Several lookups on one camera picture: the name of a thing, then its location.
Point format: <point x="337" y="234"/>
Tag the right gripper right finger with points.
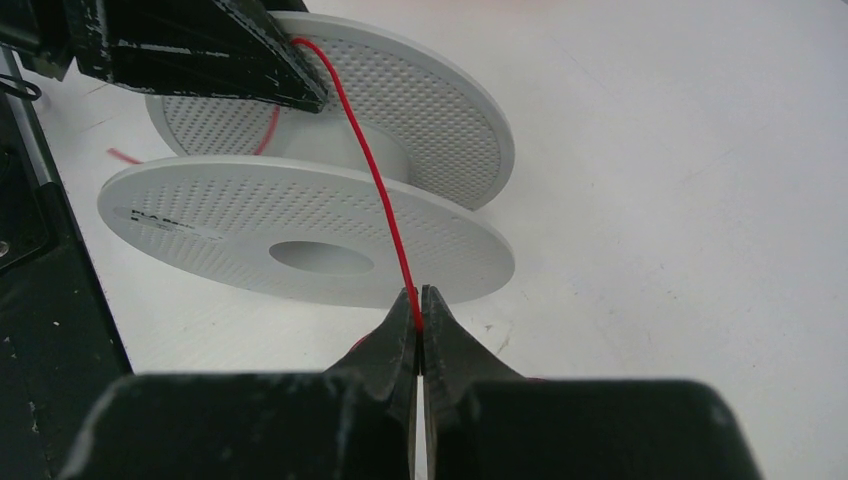
<point x="484" y="420"/>

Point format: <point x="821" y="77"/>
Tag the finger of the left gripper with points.
<point x="201" y="48"/>

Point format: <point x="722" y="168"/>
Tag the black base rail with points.
<point x="60" y="348"/>

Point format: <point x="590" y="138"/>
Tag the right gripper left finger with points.
<point x="353" y="420"/>

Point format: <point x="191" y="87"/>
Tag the white perforated spool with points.
<point x="280" y="201"/>

